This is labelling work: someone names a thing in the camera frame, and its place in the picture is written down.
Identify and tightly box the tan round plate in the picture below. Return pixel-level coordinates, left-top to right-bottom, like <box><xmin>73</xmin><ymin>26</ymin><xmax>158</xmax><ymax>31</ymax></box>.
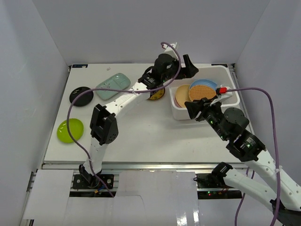
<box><xmin>175</xmin><ymin>84</ymin><xmax>190</xmax><ymax>108</ymax></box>

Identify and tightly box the yellow black patterned plate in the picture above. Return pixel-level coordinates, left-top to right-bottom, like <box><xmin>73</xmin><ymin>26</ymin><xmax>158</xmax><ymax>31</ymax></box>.
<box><xmin>148</xmin><ymin>88</ymin><xmax>166</xmax><ymax>101</ymax></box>

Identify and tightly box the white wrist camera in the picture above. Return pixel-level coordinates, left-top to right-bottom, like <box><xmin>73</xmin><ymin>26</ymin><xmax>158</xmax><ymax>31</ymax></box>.
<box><xmin>161</xmin><ymin>42</ymin><xmax>178</xmax><ymax>59</ymax></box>
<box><xmin>210</xmin><ymin>86</ymin><xmax>233</xmax><ymax>105</ymax></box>

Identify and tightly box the black round plate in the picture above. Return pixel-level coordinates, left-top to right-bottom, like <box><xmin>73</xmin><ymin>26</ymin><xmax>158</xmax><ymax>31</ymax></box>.
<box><xmin>69</xmin><ymin>86</ymin><xmax>94</xmax><ymax>107</ymax></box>

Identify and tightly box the pale green rectangular dish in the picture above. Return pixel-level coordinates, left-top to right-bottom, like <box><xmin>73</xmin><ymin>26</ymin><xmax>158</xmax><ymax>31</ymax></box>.
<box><xmin>95</xmin><ymin>73</ymin><xmax>131</xmax><ymax>100</ymax></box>

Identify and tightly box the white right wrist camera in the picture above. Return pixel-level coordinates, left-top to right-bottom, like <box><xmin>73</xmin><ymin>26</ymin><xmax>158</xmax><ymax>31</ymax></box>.
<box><xmin>210</xmin><ymin>86</ymin><xmax>233</xmax><ymax>105</ymax></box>

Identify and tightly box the aluminium table frame rail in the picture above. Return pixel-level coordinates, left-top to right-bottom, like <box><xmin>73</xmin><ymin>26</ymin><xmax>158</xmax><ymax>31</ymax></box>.
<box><xmin>41</xmin><ymin>162</ymin><xmax>247</xmax><ymax>171</ymax></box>

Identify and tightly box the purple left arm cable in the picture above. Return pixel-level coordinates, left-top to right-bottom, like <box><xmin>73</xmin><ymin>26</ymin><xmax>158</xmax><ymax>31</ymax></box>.
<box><xmin>67</xmin><ymin>41</ymin><xmax>182</xmax><ymax>198</ymax></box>

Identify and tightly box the pink round plate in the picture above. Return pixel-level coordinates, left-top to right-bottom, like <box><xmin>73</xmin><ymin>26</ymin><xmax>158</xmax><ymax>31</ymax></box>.
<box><xmin>174</xmin><ymin>93</ymin><xmax>187</xmax><ymax>108</ymax></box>

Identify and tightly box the white plastic bin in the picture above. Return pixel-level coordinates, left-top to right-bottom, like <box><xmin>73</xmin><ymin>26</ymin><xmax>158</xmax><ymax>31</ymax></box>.
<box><xmin>169</xmin><ymin>65</ymin><xmax>240</xmax><ymax>125</ymax></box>

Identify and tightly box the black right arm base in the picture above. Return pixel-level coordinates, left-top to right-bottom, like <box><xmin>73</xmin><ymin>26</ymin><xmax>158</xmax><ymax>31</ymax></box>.
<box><xmin>193</xmin><ymin>173</ymin><xmax>242</xmax><ymax>200</ymax></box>

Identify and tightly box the woven wicker round plate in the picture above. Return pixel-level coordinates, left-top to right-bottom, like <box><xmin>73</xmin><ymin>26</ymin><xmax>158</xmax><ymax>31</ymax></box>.
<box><xmin>189</xmin><ymin>85</ymin><xmax>216</xmax><ymax>101</ymax></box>

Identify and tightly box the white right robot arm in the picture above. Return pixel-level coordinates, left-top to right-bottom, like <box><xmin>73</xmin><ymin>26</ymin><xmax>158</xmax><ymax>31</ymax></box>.
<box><xmin>185</xmin><ymin>98</ymin><xmax>301</xmax><ymax>213</ymax></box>

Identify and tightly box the blue round plate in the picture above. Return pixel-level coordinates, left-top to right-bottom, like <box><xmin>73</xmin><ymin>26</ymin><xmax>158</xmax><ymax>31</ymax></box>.
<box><xmin>190</xmin><ymin>79</ymin><xmax>217</xmax><ymax>90</ymax></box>

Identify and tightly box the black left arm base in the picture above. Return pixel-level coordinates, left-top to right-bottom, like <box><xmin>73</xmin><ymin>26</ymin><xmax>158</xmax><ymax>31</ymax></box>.
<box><xmin>70</xmin><ymin>174</ymin><xmax>116</xmax><ymax>198</ymax></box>

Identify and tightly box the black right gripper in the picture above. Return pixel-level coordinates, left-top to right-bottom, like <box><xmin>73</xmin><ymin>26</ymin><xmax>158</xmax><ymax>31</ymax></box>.
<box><xmin>183</xmin><ymin>96</ymin><xmax>228</xmax><ymax>141</ymax></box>

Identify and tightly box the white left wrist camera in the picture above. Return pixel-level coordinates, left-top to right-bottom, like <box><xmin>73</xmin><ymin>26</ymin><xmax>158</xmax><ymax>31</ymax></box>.
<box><xmin>161</xmin><ymin>42</ymin><xmax>178</xmax><ymax>59</ymax></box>

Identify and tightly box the blue label sticker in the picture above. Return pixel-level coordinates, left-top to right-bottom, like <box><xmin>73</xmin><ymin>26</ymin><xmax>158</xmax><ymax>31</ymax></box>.
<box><xmin>72</xmin><ymin>64</ymin><xmax>88</xmax><ymax>68</ymax></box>

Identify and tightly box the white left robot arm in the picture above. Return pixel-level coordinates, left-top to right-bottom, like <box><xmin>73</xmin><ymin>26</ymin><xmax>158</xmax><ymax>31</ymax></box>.
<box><xmin>79</xmin><ymin>54</ymin><xmax>198</xmax><ymax>188</ymax></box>

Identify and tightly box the lime green round plate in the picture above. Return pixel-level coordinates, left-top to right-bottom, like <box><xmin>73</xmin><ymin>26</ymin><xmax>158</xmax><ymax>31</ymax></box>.
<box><xmin>56</xmin><ymin>118</ymin><xmax>84</xmax><ymax>144</ymax></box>

